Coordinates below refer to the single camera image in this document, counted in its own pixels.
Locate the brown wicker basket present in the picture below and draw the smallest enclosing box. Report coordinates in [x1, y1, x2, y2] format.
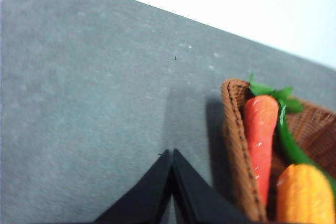
[221, 78, 336, 222]

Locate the yellow toy corn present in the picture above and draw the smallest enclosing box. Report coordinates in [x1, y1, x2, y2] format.
[277, 164, 335, 222]

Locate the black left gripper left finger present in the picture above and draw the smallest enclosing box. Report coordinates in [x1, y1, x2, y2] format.
[95, 149, 173, 224]

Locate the green toy chili pepper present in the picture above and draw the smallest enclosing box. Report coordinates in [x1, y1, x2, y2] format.
[276, 99, 336, 193]

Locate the orange toy carrot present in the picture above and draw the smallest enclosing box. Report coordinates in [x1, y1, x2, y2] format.
[244, 74, 304, 205]

